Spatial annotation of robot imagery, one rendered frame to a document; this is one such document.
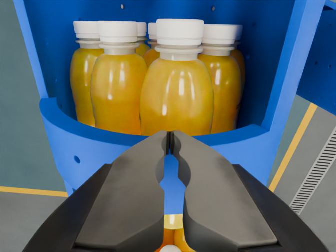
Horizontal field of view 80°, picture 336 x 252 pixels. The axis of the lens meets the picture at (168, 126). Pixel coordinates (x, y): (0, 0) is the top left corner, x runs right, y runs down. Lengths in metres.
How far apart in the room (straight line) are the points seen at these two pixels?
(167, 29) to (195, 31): 0.02
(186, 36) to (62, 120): 0.12
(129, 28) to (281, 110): 0.15
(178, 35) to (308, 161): 1.97
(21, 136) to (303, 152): 2.23
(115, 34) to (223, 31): 0.11
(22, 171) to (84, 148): 1.95
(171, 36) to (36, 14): 0.15
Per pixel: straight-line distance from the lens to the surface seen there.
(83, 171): 0.18
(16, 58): 1.65
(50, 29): 0.29
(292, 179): 2.16
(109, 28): 0.21
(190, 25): 0.17
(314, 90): 0.60
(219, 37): 0.23
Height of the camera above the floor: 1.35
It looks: 63 degrees down
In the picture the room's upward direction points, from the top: 177 degrees clockwise
